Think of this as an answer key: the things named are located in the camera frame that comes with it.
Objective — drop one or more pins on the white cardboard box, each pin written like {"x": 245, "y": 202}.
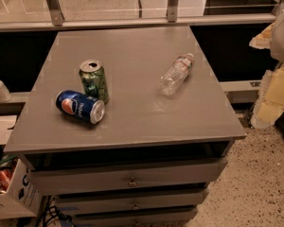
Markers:
{"x": 22, "y": 199}

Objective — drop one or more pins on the orange snack bag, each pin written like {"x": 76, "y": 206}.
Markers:
{"x": 5, "y": 179}

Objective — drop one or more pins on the clear plastic water bottle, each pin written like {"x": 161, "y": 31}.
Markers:
{"x": 170, "y": 82}

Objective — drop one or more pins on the blue pepsi can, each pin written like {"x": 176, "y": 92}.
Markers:
{"x": 81, "y": 106}

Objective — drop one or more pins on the green soda can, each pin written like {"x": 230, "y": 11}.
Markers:
{"x": 93, "y": 79}

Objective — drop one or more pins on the metal railing frame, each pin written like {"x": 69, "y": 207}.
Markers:
{"x": 18, "y": 15}

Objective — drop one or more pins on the grey drawer cabinet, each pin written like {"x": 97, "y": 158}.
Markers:
{"x": 151, "y": 158}

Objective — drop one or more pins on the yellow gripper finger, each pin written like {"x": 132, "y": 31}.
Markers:
{"x": 263, "y": 39}
{"x": 270, "y": 103}

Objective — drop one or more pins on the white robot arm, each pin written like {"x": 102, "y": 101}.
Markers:
{"x": 277, "y": 40}

